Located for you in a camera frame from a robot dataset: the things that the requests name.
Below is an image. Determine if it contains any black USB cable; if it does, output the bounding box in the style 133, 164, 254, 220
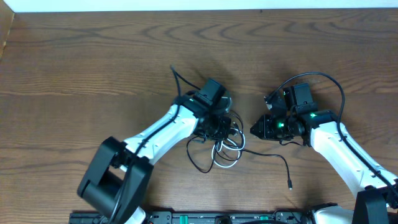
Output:
185, 111, 294, 191

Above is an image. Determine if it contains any white USB cable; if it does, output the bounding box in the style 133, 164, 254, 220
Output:
211, 123, 246, 169

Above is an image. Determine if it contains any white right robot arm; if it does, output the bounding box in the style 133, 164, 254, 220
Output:
250, 83, 397, 223

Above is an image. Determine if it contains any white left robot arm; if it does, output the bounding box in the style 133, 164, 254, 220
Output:
77, 79, 232, 223

